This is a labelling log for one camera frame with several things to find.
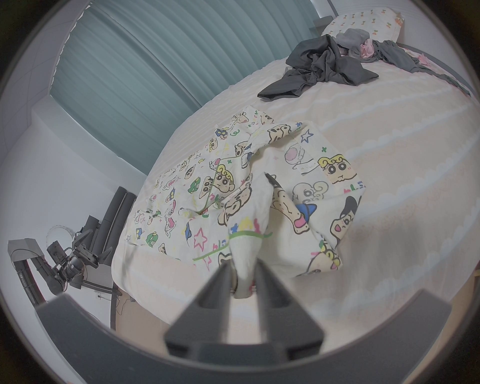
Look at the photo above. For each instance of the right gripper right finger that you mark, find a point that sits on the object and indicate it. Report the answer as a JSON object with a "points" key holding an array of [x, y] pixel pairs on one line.
{"points": [[281, 322]]}

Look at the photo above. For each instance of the white printed pyjama top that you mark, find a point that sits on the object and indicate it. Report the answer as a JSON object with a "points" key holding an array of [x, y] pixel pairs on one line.
{"points": [[318, 210]]}

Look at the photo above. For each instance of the bed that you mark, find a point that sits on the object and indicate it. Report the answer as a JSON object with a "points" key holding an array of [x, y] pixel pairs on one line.
{"points": [[393, 168]]}

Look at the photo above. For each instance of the white printed pillow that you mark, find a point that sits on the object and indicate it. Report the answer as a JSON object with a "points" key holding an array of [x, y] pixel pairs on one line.
{"points": [[367, 22]]}

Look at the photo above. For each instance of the black padded chair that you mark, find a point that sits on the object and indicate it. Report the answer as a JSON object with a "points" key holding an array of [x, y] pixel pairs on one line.
{"points": [[116, 217]]}

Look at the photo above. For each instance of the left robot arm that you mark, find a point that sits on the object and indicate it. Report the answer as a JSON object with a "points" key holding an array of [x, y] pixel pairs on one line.
{"points": [[26, 249]]}

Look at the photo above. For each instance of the dark grey garment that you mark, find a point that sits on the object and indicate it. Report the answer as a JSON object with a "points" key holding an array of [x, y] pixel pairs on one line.
{"points": [[401, 58]]}

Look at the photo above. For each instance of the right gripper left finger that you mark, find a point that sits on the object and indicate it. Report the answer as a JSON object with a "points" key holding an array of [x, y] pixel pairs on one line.
{"points": [[210, 322]]}

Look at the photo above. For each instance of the black garment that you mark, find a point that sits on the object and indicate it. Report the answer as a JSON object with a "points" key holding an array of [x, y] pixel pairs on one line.
{"points": [[322, 67]]}

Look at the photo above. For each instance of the blue-green curtain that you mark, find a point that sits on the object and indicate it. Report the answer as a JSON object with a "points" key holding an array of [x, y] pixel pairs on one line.
{"points": [[150, 75]]}

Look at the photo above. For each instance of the grey white bedside table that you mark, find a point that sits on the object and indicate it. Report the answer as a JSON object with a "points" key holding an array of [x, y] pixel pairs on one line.
{"points": [[320, 24]]}

